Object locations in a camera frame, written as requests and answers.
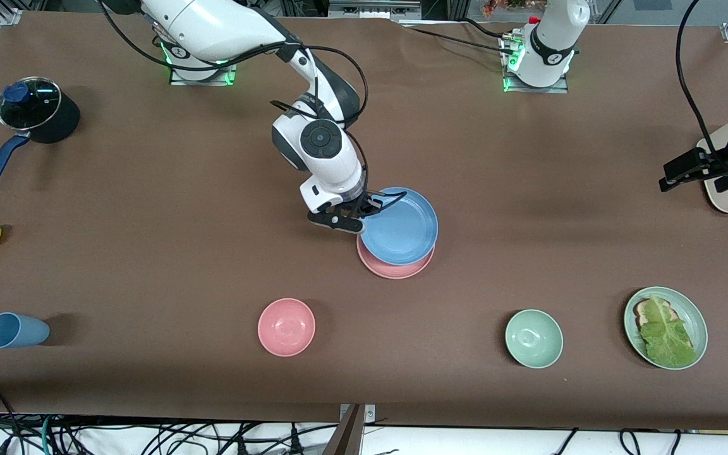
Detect blue plate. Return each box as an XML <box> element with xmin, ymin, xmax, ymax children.
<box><xmin>361</xmin><ymin>187</ymin><xmax>439</xmax><ymax>266</ymax></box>

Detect pink plate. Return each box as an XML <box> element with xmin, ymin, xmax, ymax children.
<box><xmin>356</xmin><ymin>234</ymin><xmax>435</xmax><ymax>280</ymax></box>

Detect green plate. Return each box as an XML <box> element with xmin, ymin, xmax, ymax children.
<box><xmin>623</xmin><ymin>286</ymin><xmax>709</xmax><ymax>370</ymax></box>

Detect pink bowl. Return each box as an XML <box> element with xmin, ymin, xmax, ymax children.
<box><xmin>257</xmin><ymin>298</ymin><xmax>317</xmax><ymax>358</ymax></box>

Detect toasted bread slice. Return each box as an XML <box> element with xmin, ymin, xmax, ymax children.
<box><xmin>633</xmin><ymin>299</ymin><xmax>677</xmax><ymax>329</ymax></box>

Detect green lettuce leaf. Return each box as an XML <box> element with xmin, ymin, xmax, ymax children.
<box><xmin>639</xmin><ymin>295</ymin><xmax>698</xmax><ymax>368</ymax></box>

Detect green bowl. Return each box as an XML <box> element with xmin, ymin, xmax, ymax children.
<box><xmin>505</xmin><ymin>308</ymin><xmax>564</xmax><ymax>369</ymax></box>

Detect brown table cloth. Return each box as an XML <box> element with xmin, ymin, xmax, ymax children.
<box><xmin>0</xmin><ymin>11</ymin><xmax>728</xmax><ymax>432</ymax></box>

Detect dark grey beam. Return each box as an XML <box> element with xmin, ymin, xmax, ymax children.
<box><xmin>323</xmin><ymin>404</ymin><xmax>365</xmax><ymax>455</ymax></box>

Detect orange artificial flowers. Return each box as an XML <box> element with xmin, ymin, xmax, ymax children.
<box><xmin>481</xmin><ymin>0</ymin><xmax>545</xmax><ymax>16</ymax></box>

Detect glass lid blue knob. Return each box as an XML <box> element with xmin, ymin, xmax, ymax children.
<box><xmin>0</xmin><ymin>77</ymin><xmax>61</xmax><ymax>131</ymax></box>

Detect blue cup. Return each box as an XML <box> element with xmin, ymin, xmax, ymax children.
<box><xmin>0</xmin><ymin>312</ymin><xmax>51</xmax><ymax>349</ymax></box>

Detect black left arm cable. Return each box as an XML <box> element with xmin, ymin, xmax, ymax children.
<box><xmin>676</xmin><ymin>0</ymin><xmax>728</xmax><ymax>173</ymax></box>

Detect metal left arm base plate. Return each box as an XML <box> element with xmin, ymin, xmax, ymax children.
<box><xmin>503</xmin><ymin>35</ymin><xmax>570</xmax><ymax>94</ymax></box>

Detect black base cable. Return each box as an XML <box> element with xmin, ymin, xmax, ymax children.
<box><xmin>462</xmin><ymin>18</ymin><xmax>509</xmax><ymax>42</ymax></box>
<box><xmin>405</xmin><ymin>27</ymin><xmax>519</xmax><ymax>56</ymax></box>

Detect aluminium frame bar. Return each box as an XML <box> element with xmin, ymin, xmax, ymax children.
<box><xmin>328</xmin><ymin>0</ymin><xmax>422</xmax><ymax>20</ymax></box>

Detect silver table bracket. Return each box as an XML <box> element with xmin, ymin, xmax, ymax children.
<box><xmin>339</xmin><ymin>403</ymin><xmax>376</xmax><ymax>423</ymax></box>

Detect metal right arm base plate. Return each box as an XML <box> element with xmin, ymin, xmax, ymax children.
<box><xmin>169</xmin><ymin>28</ymin><xmax>238</xmax><ymax>86</ymax></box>

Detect black saucepan blue handle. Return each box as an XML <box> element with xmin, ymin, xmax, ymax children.
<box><xmin>0</xmin><ymin>76</ymin><xmax>81</xmax><ymax>188</ymax></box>

